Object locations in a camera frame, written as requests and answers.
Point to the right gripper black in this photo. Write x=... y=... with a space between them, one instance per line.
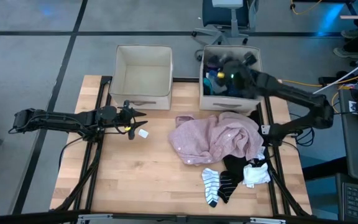
x=233 y=74

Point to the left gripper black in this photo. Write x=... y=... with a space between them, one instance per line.
x=126 y=118

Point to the blue plaid shirt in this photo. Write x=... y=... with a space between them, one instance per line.
x=238 y=91

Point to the teal sock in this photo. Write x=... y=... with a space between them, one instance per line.
x=207 y=87

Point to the pink button shirt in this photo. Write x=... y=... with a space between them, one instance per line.
x=213 y=137

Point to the white sock thin dark stripes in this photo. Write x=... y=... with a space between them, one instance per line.
x=210 y=186

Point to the white thick sock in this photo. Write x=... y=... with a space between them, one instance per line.
x=255 y=175

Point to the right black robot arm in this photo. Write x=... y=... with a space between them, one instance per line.
x=291 y=93

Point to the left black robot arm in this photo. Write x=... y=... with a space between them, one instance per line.
x=57 y=119

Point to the yellow tag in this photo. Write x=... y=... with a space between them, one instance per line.
x=221 y=75
x=127 y=128

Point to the small white paper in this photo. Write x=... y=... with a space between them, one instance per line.
x=143 y=133

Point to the dark sock purple patch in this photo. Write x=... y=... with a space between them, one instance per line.
x=213 y=67

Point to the beige fabric basket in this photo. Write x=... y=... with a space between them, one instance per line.
x=228 y=105

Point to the left beige fabric bin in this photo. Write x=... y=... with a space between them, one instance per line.
x=145 y=77

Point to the grey office chair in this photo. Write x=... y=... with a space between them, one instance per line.
x=225 y=12

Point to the black garment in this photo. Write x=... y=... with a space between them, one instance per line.
x=233 y=165

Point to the black crossbar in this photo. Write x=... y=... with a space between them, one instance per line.
x=135 y=216

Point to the white rod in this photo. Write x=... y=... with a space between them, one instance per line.
x=343 y=79

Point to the white paper card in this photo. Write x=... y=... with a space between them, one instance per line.
x=352 y=107

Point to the white metal bracket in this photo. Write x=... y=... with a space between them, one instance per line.
x=265 y=129

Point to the black aluminium frame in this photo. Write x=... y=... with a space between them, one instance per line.
x=89 y=174
x=275 y=186

